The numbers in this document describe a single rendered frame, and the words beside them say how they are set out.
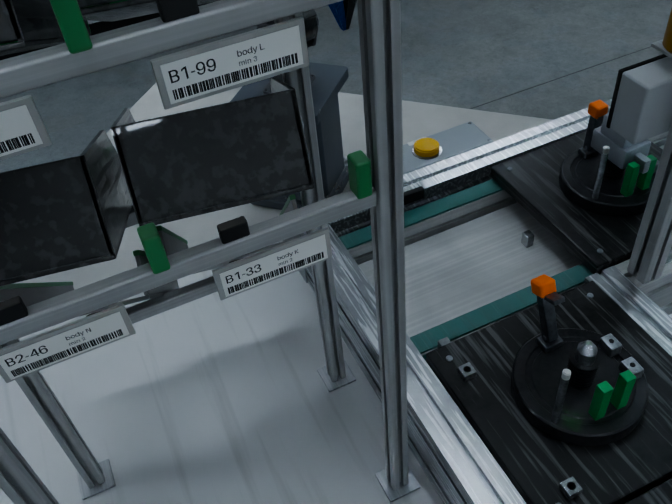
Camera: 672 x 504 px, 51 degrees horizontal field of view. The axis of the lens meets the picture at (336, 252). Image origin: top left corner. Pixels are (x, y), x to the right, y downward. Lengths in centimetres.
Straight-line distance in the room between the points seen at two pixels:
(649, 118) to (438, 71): 246
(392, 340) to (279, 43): 31
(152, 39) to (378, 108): 15
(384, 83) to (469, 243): 61
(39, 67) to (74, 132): 283
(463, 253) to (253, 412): 37
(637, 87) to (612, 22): 290
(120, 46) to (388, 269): 28
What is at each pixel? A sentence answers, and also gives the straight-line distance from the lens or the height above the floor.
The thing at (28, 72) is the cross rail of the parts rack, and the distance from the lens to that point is 39.
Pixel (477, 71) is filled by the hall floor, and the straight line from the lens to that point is 323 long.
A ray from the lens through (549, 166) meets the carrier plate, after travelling 110.
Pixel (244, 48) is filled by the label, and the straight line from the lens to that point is 41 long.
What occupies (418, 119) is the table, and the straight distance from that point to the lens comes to 138.
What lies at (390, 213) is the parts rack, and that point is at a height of 128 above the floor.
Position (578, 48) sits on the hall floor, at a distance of 344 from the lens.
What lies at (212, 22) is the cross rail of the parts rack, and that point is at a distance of 40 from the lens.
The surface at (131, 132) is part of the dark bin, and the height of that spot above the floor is 137.
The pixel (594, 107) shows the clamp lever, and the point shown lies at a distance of 104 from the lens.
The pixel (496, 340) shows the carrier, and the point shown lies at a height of 97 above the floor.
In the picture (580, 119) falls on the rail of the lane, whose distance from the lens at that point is 123.
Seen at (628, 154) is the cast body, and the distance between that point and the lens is 101.
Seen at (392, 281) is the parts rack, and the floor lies 121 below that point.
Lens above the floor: 163
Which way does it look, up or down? 44 degrees down
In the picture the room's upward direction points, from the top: 6 degrees counter-clockwise
